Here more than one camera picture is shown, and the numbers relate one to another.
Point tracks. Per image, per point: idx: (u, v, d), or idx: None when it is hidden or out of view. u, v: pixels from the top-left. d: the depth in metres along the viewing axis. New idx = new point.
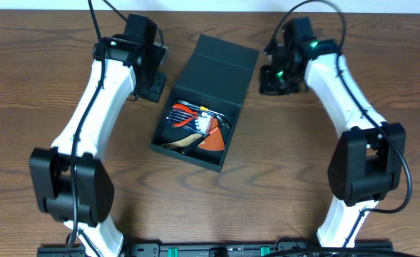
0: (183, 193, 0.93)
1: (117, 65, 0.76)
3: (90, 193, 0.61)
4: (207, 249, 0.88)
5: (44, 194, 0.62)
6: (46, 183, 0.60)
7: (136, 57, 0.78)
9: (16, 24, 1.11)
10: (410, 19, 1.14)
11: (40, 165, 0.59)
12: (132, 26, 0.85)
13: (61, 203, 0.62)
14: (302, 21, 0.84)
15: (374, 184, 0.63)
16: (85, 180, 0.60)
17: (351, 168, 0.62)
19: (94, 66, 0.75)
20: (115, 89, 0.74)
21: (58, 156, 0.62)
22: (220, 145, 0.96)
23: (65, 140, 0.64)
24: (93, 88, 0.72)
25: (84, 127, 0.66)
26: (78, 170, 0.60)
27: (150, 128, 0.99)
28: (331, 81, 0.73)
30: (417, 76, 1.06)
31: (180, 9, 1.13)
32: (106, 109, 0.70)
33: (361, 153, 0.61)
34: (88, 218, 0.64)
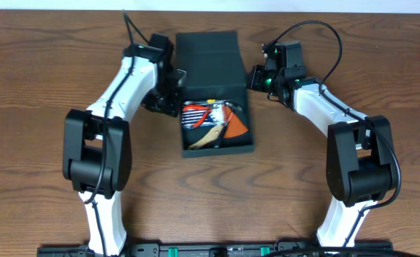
0: (182, 193, 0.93)
1: (144, 61, 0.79)
3: (116, 157, 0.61)
4: (207, 249, 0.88)
5: (71, 155, 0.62)
6: (77, 142, 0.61)
7: (159, 60, 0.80)
9: (16, 23, 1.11)
10: (409, 19, 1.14)
11: (73, 123, 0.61)
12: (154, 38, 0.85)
13: (85, 167, 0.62)
14: (295, 47, 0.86)
15: (374, 185, 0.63)
16: (113, 141, 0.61)
17: (346, 165, 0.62)
19: (123, 62, 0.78)
20: (143, 76, 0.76)
21: (90, 118, 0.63)
22: (241, 130, 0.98)
23: (99, 106, 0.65)
24: (123, 73, 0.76)
25: (116, 98, 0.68)
26: (109, 130, 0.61)
27: (151, 128, 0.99)
28: (314, 98, 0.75)
30: (417, 76, 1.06)
31: (180, 8, 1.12)
32: (135, 90, 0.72)
33: (349, 143, 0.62)
34: (107, 185, 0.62)
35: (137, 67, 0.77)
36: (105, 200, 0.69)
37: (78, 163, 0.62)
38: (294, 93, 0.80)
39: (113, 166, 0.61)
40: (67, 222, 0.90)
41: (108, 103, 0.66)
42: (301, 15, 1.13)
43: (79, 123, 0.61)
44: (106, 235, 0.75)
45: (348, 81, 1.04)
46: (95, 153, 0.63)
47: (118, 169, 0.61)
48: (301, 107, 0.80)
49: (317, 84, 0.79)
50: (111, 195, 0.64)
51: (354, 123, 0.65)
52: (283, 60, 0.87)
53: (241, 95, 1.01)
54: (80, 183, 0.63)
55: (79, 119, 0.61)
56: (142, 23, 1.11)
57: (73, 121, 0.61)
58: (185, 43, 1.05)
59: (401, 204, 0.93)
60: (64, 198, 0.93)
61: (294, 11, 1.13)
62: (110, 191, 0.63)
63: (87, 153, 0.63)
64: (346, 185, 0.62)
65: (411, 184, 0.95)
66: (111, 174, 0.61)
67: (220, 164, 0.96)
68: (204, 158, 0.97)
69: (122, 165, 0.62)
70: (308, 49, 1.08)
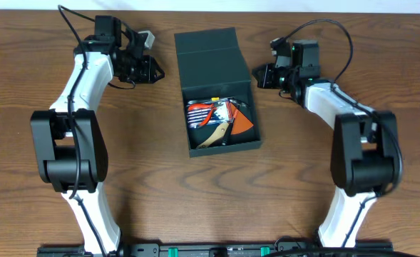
0: (182, 193, 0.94)
1: (98, 55, 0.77)
3: (90, 148, 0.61)
4: (207, 249, 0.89)
5: (45, 157, 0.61)
6: (48, 143, 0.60)
7: (110, 52, 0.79)
9: (16, 23, 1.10)
10: (409, 19, 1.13)
11: (38, 124, 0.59)
12: (100, 28, 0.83)
13: (63, 166, 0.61)
14: (311, 46, 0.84)
15: (375, 173, 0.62)
16: (84, 133, 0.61)
17: (349, 155, 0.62)
19: (75, 58, 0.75)
20: (99, 68, 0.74)
21: (55, 116, 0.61)
22: (245, 126, 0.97)
23: (61, 103, 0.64)
24: (78, 68, 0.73)
25: (76, 93, 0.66)
26: (77, 123, 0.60)
27: (150, 128, 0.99)
28: (326, 93, 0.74)
30: (417, 76, 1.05)
31: (180, 9, 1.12)
32: (93, 82, 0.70)
33: (354, 135, 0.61)
34: (88, 178, 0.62)
35: (91, 61, 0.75)
36: (90, 195, 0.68)
37: (55, 163, 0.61)
38: (306, 90, 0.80)
39: (88, 158, 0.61)
40: (68, 222, 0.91)
41: (70, 96, 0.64)
42: (301, 15, 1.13)
43: (45, 123, 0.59)
44: (101, 232, 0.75)
45: (348, 81, 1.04)
46: (69, 150, 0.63)
47: (95, 160, 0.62)
48: (311, 103, 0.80)
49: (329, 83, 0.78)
50: (94, 188, 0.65)
51: (361, 116, 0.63)
52: (299, 58, 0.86)
53: (245, 92, 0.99)
54: (61, 183, 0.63)
55: (44, 119, 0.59)
56: (142, 23, 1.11)
57: (38, 122, 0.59)
58: (183, 42, 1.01)
59: (401, 204, 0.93)
60: (63, 198, 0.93)
61: (294, 11, 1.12)
62: (93, 183, 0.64)
63: (60, 152, 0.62)
64: (348, 177, 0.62)
65: (411, 185, 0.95)
66: (89, 165, 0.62)
67: (220, 164, 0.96)
68: (204, 158, 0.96)
69: (98, 155, 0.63)
70: None
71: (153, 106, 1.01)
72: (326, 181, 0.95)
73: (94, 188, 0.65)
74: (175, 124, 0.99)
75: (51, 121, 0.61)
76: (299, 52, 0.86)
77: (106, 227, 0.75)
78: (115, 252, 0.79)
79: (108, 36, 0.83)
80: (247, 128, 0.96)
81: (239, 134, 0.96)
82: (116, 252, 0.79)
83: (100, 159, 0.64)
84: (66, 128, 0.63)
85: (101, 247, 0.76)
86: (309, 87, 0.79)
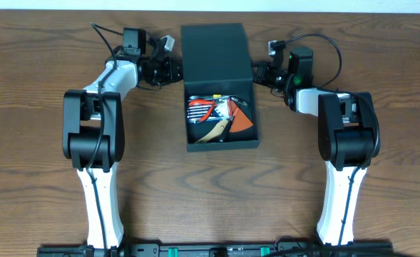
0: (182, 193, 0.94)
1: (126, 62, 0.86)
3: (113, 126, 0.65)
4: (207, 249, 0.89)
5: (70, 131, 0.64)
6: (76, 119, 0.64)
7: (137, 65, 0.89)
9: (16, 23, 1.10)
10: (410, 19, 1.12)
11: (70, 101, 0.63)
12: (127, 40, 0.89)
13: (83, 142, 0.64)
14: (306, 60, 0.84)
15: (359, 146, 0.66)
16: (110, 113, 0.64)
17: (335, 125, 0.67)
19: (107, 63, 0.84)
20: (127, 71, 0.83)
21: (86, 96, 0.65)
22: (245, 124, 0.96)
23: (92, 88, 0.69)
24: (109, 68, 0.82)
25: (106, 83, 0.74)
26: (106, 102, 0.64)
27: (152, 127, 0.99)
28: (313, 91, 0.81)
30: (416, 76, 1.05)
31: (180, 9, 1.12)
32: (122, 78, 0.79)
33: (338, 108, 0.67)
34: (106, 155, 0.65)
35: (120, 64, 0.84)
36: (103, 175, 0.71)
37: (78, 140, 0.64)
38: (297, 93, 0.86)
39: (110, 137, 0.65)
40: (68, 222, 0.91)
41: (100, 83, 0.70)
42: (301, 15, 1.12)
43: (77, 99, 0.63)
44: (106, 223, 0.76)
45: (348, 81, 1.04)
46: (93, 129, 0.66)
47: (115, 139, 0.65)
48: (300, 102, 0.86)
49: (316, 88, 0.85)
50: (109, 168, 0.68)
51: (343, 97, 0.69)
52: (296, 67, 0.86)
53: (247, 91, 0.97)
54: (80, 159, 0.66)
55: (78, 96, 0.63)
56: (141, 23, 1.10)
57: (72, 98, 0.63)
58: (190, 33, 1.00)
59: (401, 204, 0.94)
60: (63, 198, 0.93)
61: (294, 11, 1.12)
62: (109, 163, 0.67)
63: (84, 129, 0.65)
64: (333, 147, 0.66)
65: (411, 185, 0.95)
66: (108, 143, 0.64)
67: (220, 164, 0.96)
68: (204, 158, 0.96)
69: (118, 135, 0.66)
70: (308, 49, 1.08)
71: (154, 106, 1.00)
72: None
73: (110, 165, 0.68)
74: (177, 124, 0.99)
75: (82, 101, 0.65)
76: (295, 63, 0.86)
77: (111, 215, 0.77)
78: (115, 248, 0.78)
79: (135, 48, 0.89)
80: (247, 126, 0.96)
81: (237, 131, 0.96)
82: (118, 248, 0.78)
83: (120, 140, 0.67)
84: (93, 111, 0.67)
85: (104, 239, 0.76)
86: (303, 91, 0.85)
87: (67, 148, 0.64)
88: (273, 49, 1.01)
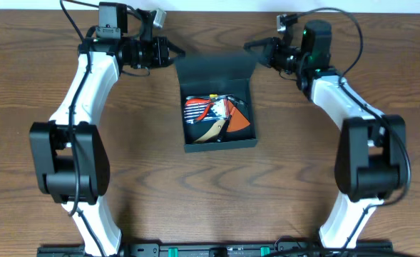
0: (182, 193, 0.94)
1: (100, 56, 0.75)
3: (90, 163, 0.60)
4: (207, 249, 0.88)
5: (44, 169, 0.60)
6: (47, 156, 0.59)
7: (118, 51, 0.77)
9: (16, 23, 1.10)
10: (410, 19, 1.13)
11: (37, 137, 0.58)
12: (105, 19, 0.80)
13: (61, 178, 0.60)
14: (324, 33, 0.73)
15: (382, 181, 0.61)
16: (84, 148, 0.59)
17: (354, 158, 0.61)
19: (79, 59, 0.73)
20: (103, 73, 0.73)
21: (55, 130, 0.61)
22: (243, 124, 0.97)
23: (62, 114, 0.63)
24: (81, 71, 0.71)
25: (78, 102, 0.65)
26: (78, 138, 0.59)
27: (152, 128, 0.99)
28: (336, 91, 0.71)
30: (417, 76, 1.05)
31: (180, 9, 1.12)
32: (97, 89, 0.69)
33: (361, 140, 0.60)
34: (87, 192, 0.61)
35: (95, 63, 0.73)
36: (90, 208, 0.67)
37: (55, 178, 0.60)
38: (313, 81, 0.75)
39: (89, 174, 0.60)
40: (68, 222, 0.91)
41: (70, 108, 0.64)
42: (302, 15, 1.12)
43: (44, 135, 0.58)
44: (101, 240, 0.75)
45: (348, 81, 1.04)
46: (69, 162, 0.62)
47: (95, 175, 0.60)
48: (316, 92, 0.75)
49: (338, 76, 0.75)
50: (94, 202, 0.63)
51: (369, 120, 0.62)
52: (308, 47, 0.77)
53: (243, 90, 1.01)
54: (60, 195, 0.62)
55: (43, 132, 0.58)
56: None
57: (37, 135, 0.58)
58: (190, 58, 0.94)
59: (401, 203, 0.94)
60: None
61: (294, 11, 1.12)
62: (93, 197, 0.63)
63: (60, 163, 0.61)
64: (353, 182, 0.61)
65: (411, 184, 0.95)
66: (89, 180, 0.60)
67: (220, 164, 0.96)
68: (204, 158, 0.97)
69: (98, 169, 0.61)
70: None
71: (155, 106, 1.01)
72: (326, 180, 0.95)
73: (94, 200, 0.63)
74: (176, 123, 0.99)
75: (52, 133, 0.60)
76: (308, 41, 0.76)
77: (107, 234, 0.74)
78: (115, 255, 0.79)
79: (114, 28, 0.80)
80: (244, 126, 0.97)
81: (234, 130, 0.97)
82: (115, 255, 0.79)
83: (101, 175, 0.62)
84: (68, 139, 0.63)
85: (101, 250, 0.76)
86: (323, 75, 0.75)
87: (43, 186, 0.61)
88: (283, 24, 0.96)
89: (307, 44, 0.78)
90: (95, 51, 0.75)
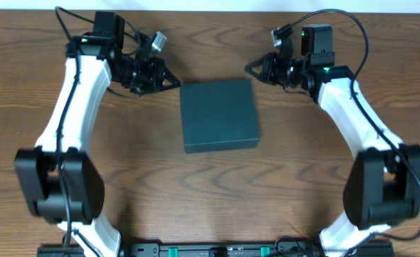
0: (182, 193, 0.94)
1: (90, 60, 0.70)
3: (80, 191, 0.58)
4: (207, 249, 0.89)
5: (33, 196, 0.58)
6: (34, 185, 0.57)
7: (108, 51, 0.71)
9: (16, 23, 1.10)
10: (411, 18, 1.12)
11: (22, 165, 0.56)
12: (99, 22, 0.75)
13: (53, 205, 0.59)
14: (324, 29, 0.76)
15: (396, 211, 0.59)
16: (73, 176, 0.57)
17: (369, 190, 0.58)
19: (67, 62, 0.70)
20: (93, 81, 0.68)
21: (42, 155, 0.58)
22: (242, 126, 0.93)
23: (50, 140, 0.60)
24: (69, 83, 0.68)
25: (65, 123, 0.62)
26: (64, 165, 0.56)
27: (152, 129, 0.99)
28: (349, 106, 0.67)
30: (417, 76, 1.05)
31: (181, 8, 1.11)
32: (86, 102, 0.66)
33: (381, 175, 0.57)
34: (81, 216, 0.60)
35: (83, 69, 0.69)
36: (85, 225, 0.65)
37: (45, 203, 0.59)
38: (320, 86, 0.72)
39: (81, 200, 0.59)
40: None
41: (58, 131, 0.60)
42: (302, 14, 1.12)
43: (30, 163, 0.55)
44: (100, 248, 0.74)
45: None
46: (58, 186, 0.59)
47: (87, 201, 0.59)
48: (324, 97, 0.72)
49: (350, 81, 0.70)
50: (89, 222, 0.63)
51: (384, 150, 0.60)
52: (309, 44, 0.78)
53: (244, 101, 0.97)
54: (53, 218, 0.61)
55: (28, 160, 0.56)
56: (142, 23, 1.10)
57: (22, 163, 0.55)
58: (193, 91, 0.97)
59: None
60: None
61: (295, 11, 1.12)
62: (87, 219, 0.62)
63: (50, 188, 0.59)
64: (366, 214, 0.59)
65: None
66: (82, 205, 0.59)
67: (220, 164, 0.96)
68: (204, 158, 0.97)
69: (90, 193, 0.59)
70: None
71: (155, 105, 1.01)
72: (326, 180, 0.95)
73: (90, 221, 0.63)
74: (176, 124, 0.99)
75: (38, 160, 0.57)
76: (309, 38, 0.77)
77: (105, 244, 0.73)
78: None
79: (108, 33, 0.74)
80: (244, 130, 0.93)
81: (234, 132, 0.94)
82: None
83: (93, 197, 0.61)
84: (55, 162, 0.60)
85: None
86: (331, 78, 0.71)
87: (34, 212, 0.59)
88: (278, 38, 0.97)
89: (308, 43, 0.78)
90: (83, 53, 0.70)
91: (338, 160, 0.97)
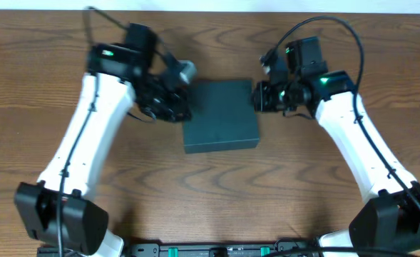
0: (182, 193, 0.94)
1: (110, 81, 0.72)
3: (78, 235, 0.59)
4: (207, 249, 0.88)
5: (33, 228, 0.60)
6: (34, 220, 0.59)
7: (131, 68, 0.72)
9: (16, 23, 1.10)
10: (410, 19, 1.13)
11: (24, 201, 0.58)
12: (132, 39, 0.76)
13: (52, 238, 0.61)
14: (311, 42, 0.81)
15: (403, 246, 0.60)
16: (71, 223, 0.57)
17: (378, 236, 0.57)
19: (85, 78, 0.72)
20: (109, 108, 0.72)
21: (44, 192, 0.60)
22: (239, 126, 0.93)
23: (55, 178, 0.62)
24: (86, 108, 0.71)
25: (73, 158, 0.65)
26: (66, 210, 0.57)
27: (152, 130, 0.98)
28: (355, 135, 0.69)
30: (416, 76, 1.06)
31: (181, 9, 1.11)
32: (98, 130, 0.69)
33: (391, 222, 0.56)
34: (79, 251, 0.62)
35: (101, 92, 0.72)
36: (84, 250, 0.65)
37: (45, 235, 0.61)
38: (319, 103, 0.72)
39: (79, 242, 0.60)
40: None
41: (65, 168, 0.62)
42: (302, 15, 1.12)
43: (31, 201, 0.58)
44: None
45: None
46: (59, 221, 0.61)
47: (85, 244, 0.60)
48: (325, 115, 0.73)
49: (353, 96, 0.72)
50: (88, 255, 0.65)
51: (396, 193, 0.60)
52: (296, 58, 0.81)
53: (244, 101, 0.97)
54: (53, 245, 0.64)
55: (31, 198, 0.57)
56: (142, 23, 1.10)
57: (25, 199, 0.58)
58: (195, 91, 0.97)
59: None
60: None
61: (294, 12, 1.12)
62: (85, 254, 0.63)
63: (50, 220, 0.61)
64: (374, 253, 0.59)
65: None
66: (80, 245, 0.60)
67: (220, 164, 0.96)
68: (204, 158, 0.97)
69: (90, 237, 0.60)
70: None
71: None
72: (326, 181, 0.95)
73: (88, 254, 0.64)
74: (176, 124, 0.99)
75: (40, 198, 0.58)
76: (296, 51, 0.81)
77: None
78: None
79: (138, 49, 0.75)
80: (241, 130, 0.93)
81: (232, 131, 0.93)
82: None
83: (93, 238, 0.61)
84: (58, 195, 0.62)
85: None
86: (331, 95, 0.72)
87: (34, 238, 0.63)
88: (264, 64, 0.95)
89: (296, 58, 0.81)
90: (104, 70, 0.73)
91: (338, 161, 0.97)
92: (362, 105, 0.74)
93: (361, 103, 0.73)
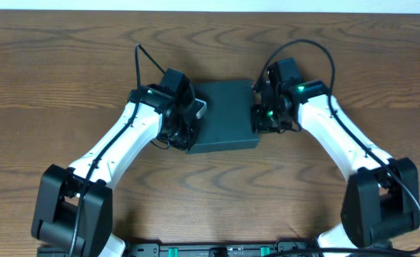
0: (182, 193, 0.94)
1: (148, 110, 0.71)
3: (88, 228, 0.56)
4: (207, 249, 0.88)
5: (42, 215, 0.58)
6: (49, 205, 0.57)
7: (165, 108, 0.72)
9: (16, 23, 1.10)
10: (409, 19, 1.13)
11: (49, 181, 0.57)
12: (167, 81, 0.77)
13: (58, 232, 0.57)
14: (287, 62, 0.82)
15: (395, 228, 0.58)
16: (88, 211, 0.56)
17: (365, 212, 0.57)
19: (127, 107, 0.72)
20: (144, 130, 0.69)
21: (70, 179, 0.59)
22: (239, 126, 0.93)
23: (84, 168, 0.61)
24: (123, 123, 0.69)
25: (105, 156, 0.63)
26: (87, 197, 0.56)
27: None
28: (332, 124, 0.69)
30: (416, 76, 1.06)
31: (181, 8, 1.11)
32: (130, 146, 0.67)
33: (373, 196, 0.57)
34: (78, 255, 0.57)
35: (140, 115, 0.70)
36: None
37: (51, 228, 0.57)
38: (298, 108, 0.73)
39: (85, 238, 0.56)
40: None
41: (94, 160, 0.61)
42: (302, 15, 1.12)
43: (56, 183, 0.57)
44: None
45: (348, 81, 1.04)
46: (71, 215, 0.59)
47: (90, 243, 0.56)
48: (303, 113, 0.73)
49: (327, 98, 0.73)
50: None
51: (375, 169, 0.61)
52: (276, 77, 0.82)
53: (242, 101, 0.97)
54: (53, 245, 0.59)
55: (56, 179, 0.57)
56: (142, 23, 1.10)
57: (49, 180, 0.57)
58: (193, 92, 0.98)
59: None
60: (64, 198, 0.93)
61: (294, 12, 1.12)
62: None
63: (60, 213, 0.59)
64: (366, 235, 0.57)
65: None
66: (84, 244, 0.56)
67: (220, 164, 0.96)
68: (204, 158, 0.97)
69: (97, 236, 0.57)
70: (307, 50, 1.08)
71: None
72: (326, 180, 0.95)
73: None
74: None
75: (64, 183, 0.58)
76: (274, 71, 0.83)
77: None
78: None
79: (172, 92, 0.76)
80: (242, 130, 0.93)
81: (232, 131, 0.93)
82: None
83: (99, 241, 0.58)
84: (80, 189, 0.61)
85: None
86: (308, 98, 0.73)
87: (36, 231, 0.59)
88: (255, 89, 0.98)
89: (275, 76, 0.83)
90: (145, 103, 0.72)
91: None
92: (336, 103, 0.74)
93: (335, 101, 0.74)
